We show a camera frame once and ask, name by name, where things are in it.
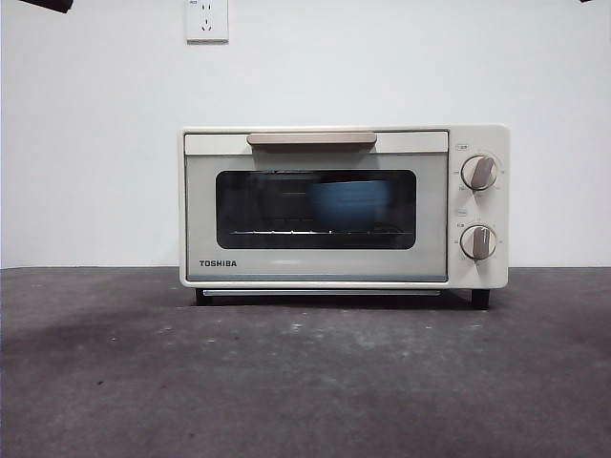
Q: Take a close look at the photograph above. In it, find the cream Toshiba toaster oven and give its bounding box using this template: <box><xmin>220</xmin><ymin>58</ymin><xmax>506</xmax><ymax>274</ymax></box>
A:
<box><xmin>179</xmin><ymin>124</ymin><xmax>510</xmax><ymax>310</ymax></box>

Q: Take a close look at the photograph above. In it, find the temperature knob with taupe grip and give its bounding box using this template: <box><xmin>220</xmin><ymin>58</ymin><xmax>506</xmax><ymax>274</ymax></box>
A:
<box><xmin>460</xmin><ymin>155</ymin><xmax>501</xmax><ymax>193</ymax></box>

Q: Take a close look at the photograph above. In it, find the white wall socket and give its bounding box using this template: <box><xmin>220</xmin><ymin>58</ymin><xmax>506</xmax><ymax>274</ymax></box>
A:
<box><xmin>185</xmin><ymin>0</ymin><xmax>230</xmax><ymax>45</ymax></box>

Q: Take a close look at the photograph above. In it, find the oven door with taupe handle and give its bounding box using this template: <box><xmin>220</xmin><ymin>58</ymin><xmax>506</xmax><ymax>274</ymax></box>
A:
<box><xmin>183</xmin><ymin>131</ymin><xmax>451</xmax><ymax>283</ymax></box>

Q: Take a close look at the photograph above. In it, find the timer knob with taupe grip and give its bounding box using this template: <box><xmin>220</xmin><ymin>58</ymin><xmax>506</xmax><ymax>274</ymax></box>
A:
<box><xmin>459</xmin><ymin>224</ymin><xmax>498</xmax><ymax>262</ymax></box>

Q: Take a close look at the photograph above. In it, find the metal wire oven rack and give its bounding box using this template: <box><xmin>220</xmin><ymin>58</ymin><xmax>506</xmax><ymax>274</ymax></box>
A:
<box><xmin>232</xmin><ymin>228</ymin><xmax>400</xmax><ymax>237</ymax></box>

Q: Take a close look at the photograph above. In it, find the blue ribbed bowl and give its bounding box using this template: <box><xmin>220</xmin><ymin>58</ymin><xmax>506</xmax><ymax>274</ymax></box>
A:
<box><xmin>307</xmin><ymin>179</ymin><xmax>393</xmax><ymax>231</ymax></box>

